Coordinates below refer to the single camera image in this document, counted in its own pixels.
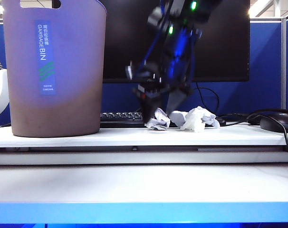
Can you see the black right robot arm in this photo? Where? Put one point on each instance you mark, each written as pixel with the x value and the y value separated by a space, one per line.
pixel 179 47

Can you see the grey plastic garbage bin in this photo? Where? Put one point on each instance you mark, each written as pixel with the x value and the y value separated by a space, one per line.
pixel 70 71

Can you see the black computer keyboard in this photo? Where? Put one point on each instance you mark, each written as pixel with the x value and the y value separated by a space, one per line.
pixel 120 118

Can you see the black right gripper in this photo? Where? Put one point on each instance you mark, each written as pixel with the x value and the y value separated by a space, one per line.
pixel 158 80

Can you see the black dome-shaped device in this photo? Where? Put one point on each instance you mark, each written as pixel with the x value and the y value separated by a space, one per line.
pixel 277 123

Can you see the grey metal desk rail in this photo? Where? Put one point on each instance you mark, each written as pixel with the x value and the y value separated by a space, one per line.
pixel 110 149

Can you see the black computer monitor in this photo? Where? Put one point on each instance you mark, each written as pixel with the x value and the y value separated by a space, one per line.
pixel 229 47

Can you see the grey partition post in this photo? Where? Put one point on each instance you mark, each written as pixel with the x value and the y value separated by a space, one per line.
pixel 283 71

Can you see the bluish white paper ball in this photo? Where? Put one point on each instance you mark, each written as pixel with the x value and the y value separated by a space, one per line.
pixel 161 121

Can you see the wide blue partition panel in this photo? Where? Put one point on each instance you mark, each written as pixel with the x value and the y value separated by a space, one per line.
pixel 262 59

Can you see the long ceiling light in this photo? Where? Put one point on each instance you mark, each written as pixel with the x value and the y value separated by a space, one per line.
pixel 260 8

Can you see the large bluish paper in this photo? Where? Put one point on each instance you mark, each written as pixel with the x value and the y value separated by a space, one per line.
pixel 177 117

